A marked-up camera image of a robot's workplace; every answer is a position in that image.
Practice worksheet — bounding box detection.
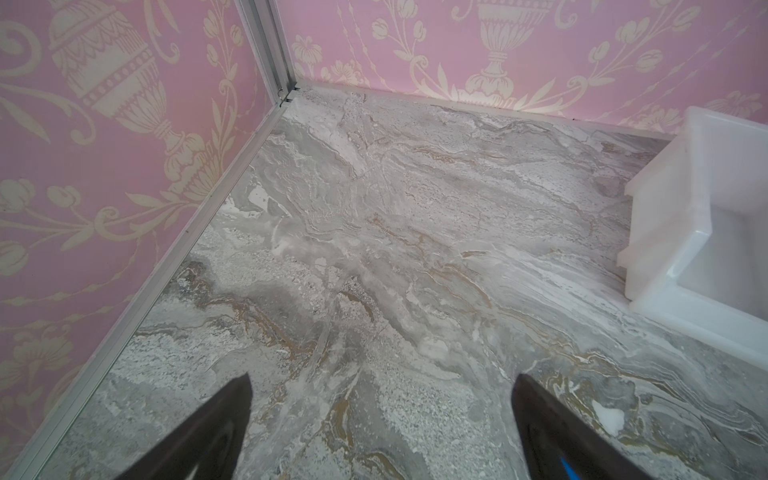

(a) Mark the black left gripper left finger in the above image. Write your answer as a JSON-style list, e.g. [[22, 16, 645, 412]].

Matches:
[[119, 374, 253, 479]]

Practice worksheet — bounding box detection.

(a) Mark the white left plastic bin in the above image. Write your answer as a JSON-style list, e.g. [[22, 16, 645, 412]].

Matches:
[[617, 107, 767, 369]]

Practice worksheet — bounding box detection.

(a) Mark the aluminium left corner post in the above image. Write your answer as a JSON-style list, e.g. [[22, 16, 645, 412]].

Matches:
[[236, 0, 297, 107]]

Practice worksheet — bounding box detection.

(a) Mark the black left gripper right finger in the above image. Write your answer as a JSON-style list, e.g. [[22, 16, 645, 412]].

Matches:
[[511, 374, 651, 480]]

